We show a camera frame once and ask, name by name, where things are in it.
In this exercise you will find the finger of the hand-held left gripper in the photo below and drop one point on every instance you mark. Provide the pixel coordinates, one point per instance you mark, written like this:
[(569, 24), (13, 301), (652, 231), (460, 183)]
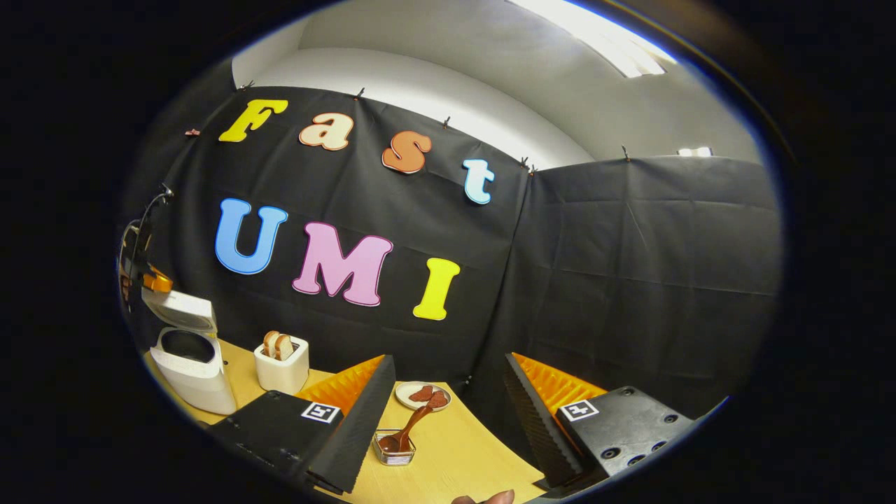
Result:
[(159, 283)]

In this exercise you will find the white toaster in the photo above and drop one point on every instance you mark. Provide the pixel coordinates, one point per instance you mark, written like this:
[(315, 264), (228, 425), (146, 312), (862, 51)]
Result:
[(280, 378)]

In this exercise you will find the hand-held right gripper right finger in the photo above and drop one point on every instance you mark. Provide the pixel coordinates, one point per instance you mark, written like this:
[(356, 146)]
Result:
[(535, 427)]

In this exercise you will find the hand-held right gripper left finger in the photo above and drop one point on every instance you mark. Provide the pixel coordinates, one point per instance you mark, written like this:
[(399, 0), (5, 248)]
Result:
[(364, 427)]

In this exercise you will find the bread slice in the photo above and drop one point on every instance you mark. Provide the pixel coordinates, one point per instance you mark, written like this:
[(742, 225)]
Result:
[(285, 348), (269, 344)]

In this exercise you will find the row of black cloth clips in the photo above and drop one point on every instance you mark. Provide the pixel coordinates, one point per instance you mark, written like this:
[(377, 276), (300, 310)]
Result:
[(359, 93)]

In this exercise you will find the ceiling light panel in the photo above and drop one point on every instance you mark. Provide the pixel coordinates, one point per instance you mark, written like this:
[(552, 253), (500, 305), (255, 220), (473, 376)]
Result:
[(694, 151)]

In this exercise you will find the white rice cooker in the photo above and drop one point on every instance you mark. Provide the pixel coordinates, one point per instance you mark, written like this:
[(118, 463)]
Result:
[(203, 385)]

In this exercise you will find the red heart-shaped food piece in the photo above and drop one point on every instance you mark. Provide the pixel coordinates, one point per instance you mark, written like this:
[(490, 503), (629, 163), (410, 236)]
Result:
[(438, 400), (421, 393)]

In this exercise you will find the brown wooden spoon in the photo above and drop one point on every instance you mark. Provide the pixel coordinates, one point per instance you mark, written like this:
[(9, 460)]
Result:
[(413, 423)]

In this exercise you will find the white round plate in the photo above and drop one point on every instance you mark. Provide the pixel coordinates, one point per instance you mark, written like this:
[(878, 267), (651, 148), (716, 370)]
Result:
[(406, 397)]

